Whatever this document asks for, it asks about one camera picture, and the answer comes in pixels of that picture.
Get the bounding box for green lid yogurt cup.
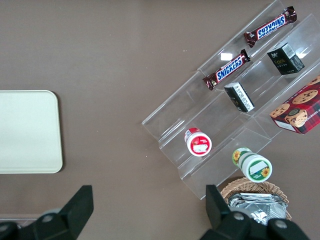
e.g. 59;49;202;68
231;147;273;183

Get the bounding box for red plaid cookie box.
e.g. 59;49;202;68
269;74;320;135

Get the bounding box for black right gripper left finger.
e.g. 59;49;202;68
32;184;95;240

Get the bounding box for clear acrylic tiered stand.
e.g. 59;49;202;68
141;69;273;201
198;0;320;141

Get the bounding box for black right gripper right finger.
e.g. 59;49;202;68
199;184;253;240

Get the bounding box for silver foil packets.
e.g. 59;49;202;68
226;192;288;227

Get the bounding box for light tan wicker basket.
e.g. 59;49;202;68
219;176;293;223

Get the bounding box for cream rectangular tray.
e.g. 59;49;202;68
0;89;64;175

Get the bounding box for small black carton box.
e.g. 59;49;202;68
266;42;306;76
224;81;256;113

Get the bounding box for Snickers chocolate bar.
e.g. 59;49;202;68
202;49;251;91
243;6;298;49

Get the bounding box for red lid yogurt cup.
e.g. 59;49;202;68
184;127;213;158

